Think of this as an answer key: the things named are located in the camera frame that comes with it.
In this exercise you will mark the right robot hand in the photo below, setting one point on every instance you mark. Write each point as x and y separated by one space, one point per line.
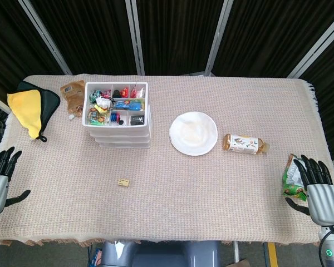
325 203

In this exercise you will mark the yellow eraser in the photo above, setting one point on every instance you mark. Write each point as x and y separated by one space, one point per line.
123 182

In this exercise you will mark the clear lowest drawer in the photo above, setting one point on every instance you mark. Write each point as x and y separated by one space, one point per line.
122 145

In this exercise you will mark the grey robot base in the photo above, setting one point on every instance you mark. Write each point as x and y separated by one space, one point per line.
161 254

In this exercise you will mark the clear uppermost drawer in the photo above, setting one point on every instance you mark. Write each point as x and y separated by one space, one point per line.
117 133

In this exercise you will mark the clear middle drawer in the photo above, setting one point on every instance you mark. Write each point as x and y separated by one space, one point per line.
119 139

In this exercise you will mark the green snack bag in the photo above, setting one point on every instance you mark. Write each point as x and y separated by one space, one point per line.
292 180

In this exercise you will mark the yellow and black cloth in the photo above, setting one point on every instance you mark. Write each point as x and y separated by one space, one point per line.
28 111

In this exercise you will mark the tea bottle with label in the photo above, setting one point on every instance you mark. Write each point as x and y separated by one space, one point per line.
243 144

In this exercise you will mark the metal table leg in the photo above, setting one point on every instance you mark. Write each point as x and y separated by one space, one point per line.
236 251

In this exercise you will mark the brown spout pouch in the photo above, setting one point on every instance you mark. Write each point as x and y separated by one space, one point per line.
72 97

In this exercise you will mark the colourful candy wrappers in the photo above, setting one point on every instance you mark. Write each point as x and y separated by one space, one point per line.
97 119

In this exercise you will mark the yellow candy wrapper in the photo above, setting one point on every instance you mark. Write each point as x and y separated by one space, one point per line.
101 109

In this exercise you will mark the green small packet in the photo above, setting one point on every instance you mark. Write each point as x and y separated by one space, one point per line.
95 95

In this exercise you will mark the white crumpled wad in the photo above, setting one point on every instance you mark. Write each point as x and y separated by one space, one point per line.
103 101

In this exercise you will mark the blue and red discs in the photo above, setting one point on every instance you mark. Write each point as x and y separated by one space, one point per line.
115 117

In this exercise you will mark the black round cap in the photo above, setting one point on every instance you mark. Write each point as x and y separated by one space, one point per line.
122 122

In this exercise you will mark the white paper plate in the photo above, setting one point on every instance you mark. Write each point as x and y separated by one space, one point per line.
193 133

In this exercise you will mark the black small lump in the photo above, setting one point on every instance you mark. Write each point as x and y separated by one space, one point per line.
116 93

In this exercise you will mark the blue packet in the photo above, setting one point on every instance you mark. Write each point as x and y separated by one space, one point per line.
128 105

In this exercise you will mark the beige woven tablecloth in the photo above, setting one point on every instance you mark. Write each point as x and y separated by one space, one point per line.
167 200

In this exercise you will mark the pink white packet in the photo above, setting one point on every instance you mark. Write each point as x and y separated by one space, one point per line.
137 92

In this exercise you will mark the white drawer organizer with items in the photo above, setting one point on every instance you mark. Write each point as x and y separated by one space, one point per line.
87 111

